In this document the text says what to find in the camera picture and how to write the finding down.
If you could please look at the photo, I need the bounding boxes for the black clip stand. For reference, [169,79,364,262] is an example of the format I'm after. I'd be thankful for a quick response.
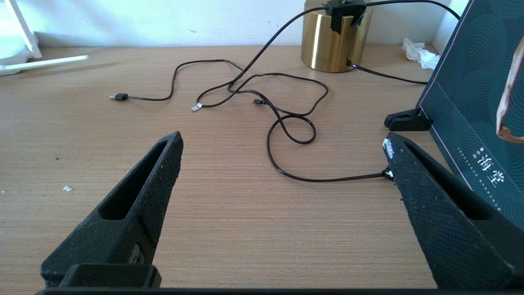
[384,107,434,132]

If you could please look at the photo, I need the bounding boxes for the black USB cable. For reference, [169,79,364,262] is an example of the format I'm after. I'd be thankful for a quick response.
[108,59,316,145]

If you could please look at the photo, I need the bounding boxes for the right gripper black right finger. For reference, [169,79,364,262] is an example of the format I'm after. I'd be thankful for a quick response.
[383,132,524,290]

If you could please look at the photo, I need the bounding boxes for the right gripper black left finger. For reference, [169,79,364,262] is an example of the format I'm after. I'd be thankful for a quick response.
[40,130,184,287]

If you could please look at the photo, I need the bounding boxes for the black clip on lamp base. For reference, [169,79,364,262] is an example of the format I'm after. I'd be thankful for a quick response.
[326,0,367,34]

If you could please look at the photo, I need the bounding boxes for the white router with antennas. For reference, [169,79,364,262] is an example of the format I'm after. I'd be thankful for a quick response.
[0,0,89,77]

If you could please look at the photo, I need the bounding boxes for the brass desk lamp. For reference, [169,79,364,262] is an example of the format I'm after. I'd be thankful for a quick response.
[301,0,373,73]

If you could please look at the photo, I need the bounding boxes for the black cable with silver tip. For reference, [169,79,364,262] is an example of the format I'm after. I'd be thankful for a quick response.
[191,73,329,116]

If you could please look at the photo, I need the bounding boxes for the crumpled white tissue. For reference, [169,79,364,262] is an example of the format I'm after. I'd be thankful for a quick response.
[402,38,441,70]

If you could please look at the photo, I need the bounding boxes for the black lamp power cable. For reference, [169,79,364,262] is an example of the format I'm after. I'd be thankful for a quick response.
[228,0,461,183]

